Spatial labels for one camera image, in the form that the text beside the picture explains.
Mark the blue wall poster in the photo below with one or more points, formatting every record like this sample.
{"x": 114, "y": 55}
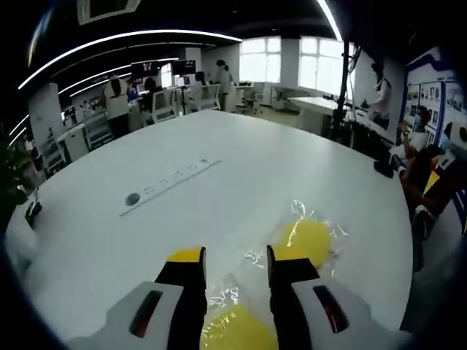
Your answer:
{"x": 434, "y": 95}

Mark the white plant pot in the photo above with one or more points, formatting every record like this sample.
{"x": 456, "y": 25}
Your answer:
{"x": 22, "y": 237}

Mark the yellow rounded silicone block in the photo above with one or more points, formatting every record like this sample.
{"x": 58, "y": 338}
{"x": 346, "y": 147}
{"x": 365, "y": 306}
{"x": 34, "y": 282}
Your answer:
{"x": 306, "y": 237}

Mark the short ceiling light strip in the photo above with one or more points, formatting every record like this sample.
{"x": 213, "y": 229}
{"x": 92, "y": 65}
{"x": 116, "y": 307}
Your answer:
{"x": 330, "y": 18}

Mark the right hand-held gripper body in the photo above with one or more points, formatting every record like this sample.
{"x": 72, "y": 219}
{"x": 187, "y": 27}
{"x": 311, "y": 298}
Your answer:
{"x": 458, "y": 140}

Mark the small black device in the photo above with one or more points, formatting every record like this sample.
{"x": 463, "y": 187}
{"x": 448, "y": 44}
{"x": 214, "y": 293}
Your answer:
{"x": 33, "y": 206}

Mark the yellow rectangular silicone block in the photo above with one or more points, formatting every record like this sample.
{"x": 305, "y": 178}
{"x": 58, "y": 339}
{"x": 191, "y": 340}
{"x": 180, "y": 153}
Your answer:
{"x": 233, "y": 328}

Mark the white office desk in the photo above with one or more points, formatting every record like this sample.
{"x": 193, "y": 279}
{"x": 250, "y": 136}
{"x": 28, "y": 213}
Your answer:
{"x": 317, "y": 109}

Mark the black tripod stand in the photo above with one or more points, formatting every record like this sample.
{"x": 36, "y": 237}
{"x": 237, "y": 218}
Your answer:
{"x": 344, "y": 84}

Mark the white storage cabinet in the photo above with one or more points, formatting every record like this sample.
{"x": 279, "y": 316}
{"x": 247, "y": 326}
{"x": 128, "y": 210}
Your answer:
{"x": 73, "y": 142}

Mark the green potted plant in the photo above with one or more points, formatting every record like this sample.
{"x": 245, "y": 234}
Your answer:
{"x": 14, "y": 171}

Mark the black wall monitor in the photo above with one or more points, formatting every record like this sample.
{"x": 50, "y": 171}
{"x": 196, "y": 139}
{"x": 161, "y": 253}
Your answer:
{"x": 184, "y": 67}
{"x": 145, "y": 68}

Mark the white mesh office chair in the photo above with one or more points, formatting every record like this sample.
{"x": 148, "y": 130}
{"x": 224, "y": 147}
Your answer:
{"x": 163, "y": 105}
{"x": 209, "y": 96}

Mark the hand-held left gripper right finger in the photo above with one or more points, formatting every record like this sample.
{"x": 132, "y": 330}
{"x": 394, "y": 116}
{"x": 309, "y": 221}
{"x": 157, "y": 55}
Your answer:
{"x": 292, "y": 310}

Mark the white table socket strip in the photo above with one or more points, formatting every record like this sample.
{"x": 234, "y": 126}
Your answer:
{"x": 171, "y": 184}

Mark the long curved ceiling light strip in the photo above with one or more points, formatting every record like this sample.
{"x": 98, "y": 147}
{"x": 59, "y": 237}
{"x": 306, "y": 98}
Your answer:
{"x": 127, "y": 35}

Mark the small yellow sponge in bag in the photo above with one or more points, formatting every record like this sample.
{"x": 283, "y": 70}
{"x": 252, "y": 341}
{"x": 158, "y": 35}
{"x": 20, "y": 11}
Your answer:
{"x": 303, "y": 209}

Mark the large yellow sponge in bag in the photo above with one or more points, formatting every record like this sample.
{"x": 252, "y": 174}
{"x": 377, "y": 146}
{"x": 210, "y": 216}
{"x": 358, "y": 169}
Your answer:
{"x": 226, "y": 291}

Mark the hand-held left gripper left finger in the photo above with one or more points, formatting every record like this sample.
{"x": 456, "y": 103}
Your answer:
{"x": 113, "y": 321}

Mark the ceiling air vent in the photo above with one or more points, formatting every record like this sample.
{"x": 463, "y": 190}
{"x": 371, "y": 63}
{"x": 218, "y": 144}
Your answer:
{"x": 109, "y": 11}

